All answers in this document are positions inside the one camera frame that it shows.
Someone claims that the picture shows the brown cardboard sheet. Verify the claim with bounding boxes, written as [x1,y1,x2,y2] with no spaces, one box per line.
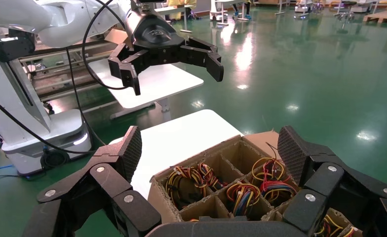
[103,29,132,46]

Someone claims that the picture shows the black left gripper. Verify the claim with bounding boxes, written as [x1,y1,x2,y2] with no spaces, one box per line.
[108,7,225,96]

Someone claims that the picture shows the cardboard box with dividers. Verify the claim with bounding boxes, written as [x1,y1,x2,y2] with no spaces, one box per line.
[148,130,364,237]

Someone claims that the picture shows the black robot body cable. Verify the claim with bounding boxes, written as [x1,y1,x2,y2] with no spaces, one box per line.
[0,91,95,155]

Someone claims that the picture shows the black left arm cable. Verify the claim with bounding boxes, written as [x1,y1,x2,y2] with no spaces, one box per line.
[81,0,129,90]

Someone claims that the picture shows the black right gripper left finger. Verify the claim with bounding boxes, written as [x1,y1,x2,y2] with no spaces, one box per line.
[23,125,162,237]

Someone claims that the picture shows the white side table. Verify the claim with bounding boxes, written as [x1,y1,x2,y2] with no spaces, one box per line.
[88,58,204,122]

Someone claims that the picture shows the white robot body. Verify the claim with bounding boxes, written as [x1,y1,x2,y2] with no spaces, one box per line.
[0,26,93,177]

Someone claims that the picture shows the wooden pallet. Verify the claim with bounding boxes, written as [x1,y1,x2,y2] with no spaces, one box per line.
[363,9,387,24]

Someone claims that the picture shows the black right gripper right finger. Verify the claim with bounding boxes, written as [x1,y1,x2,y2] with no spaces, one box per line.
[276,125,387,237]

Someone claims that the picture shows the silver power supply coloured wires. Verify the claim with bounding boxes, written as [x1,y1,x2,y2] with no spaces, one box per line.
[260,180,298,207]
[226,181,262,217]
[313,214,357,237]
[165,165,208,210]
[197,162,229,193]
[250,142,287,188]

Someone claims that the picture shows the person wearing blue shoe covers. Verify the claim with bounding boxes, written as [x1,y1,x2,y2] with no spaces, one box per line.
[231,0,252,21]

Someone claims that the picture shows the metal conveyor frame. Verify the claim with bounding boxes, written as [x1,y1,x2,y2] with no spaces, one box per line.
[18,39,119,102]

